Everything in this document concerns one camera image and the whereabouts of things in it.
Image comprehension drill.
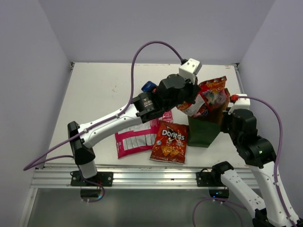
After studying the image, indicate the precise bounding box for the large pink snack bag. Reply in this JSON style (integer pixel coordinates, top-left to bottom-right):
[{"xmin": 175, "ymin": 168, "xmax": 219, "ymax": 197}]
[{"xmin": 115, "ymin": 119, "xmax": 160, "ymax": 158}]

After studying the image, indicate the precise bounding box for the small pink candy packet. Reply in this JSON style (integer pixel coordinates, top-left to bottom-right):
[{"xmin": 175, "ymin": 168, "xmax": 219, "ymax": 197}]
[{"xmin": 159, "ymin": 110, "xmax": 173, "ymax": 123}]

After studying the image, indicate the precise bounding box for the blue chips bag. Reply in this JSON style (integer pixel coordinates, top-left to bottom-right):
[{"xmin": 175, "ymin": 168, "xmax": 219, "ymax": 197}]
[{"xmin": 141, "ymin": 81, "xmax": 157, "ymax": 92}]

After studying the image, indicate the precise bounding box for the aluminium front rail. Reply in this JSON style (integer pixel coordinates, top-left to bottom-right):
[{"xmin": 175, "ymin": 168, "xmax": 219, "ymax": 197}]
[{"xmin": 29, "ymin": 164, "xmax": 261, "ymax": 190}]

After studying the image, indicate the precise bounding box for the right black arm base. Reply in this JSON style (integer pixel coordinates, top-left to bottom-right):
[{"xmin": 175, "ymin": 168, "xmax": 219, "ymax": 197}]
[{"xmin": 196, "ymin": 161, "xmax": 234, "ymax": 187}]

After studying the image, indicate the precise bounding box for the red Doritos bag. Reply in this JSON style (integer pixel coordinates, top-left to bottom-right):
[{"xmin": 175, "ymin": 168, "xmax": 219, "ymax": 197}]
[{"xmin": 150, "ymin": 121, "xmax": 189, "ymax": 164}]

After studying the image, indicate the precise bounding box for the green paper bag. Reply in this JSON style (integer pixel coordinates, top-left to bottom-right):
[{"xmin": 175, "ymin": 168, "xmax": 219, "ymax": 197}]
[{"xmin": 187, "ymin": 88, "xmax": 230, "ymax": 148}]

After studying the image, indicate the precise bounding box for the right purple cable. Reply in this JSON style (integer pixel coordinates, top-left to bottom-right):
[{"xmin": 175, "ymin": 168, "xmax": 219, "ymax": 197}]
[{"xmin": 192, "ymin": 94, "xmax": 301, "ymax": 227}]

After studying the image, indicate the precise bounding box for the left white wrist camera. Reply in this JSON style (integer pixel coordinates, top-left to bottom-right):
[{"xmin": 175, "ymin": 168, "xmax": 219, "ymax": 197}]
[{"xmin": 178, "ymin": 58, "xmax": 202, "ymax": 84}]

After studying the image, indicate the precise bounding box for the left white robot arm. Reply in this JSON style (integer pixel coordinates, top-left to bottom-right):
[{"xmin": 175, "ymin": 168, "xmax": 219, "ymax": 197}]
[{"xmin": 67, "ymin": 73, "xmax": 198, "ymax": 186}]

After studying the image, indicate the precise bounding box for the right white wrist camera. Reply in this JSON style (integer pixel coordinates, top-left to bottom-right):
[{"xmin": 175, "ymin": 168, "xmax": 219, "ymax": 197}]
[{"xmin": 229, "ymin": 94, "xmax": 250, "ymax": 114}]

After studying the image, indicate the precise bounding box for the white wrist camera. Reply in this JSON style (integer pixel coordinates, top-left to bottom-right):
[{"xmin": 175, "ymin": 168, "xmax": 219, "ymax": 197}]
[
  {"xmin": 178, "ymin": 58, "xmax": 202, "ymax": 84},
  {"xmin": 229, "ymin": 94, "xmax": 250, "ymax": 114}
]

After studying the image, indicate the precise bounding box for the red snack mix bag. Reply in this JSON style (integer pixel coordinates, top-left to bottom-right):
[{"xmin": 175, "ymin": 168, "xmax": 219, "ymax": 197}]
[{"xmin": 177, "ymin": 76, "xmax": 229, "ymax": 118}]

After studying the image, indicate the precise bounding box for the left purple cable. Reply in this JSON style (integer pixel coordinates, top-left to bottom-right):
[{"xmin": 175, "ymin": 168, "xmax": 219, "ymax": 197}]
[{"xmin": 23, "ymin": 41, "xmax": 187, "ymax": 171}]

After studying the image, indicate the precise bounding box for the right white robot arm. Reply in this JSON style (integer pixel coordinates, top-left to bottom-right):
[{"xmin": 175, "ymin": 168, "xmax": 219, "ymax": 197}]
[{"xmin": 211, "ymin": 109, "xmax": 303, "ymax": 227}]

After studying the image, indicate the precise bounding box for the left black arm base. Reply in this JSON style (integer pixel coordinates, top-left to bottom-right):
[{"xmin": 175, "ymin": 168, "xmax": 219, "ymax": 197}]
[{"xmin": 70, "ymin": 171, "xmax": 114, "ymax": 187}]

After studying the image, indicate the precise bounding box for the purple cable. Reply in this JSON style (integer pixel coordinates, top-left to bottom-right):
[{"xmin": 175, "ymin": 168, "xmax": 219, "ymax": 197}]
[
  {"xmin": 192, "ymin": 94, "xmax": 301, "ymax": 227},
  {"xmin": 23, "ymin": 41, "xmax": 187, "ymax": 171}
]

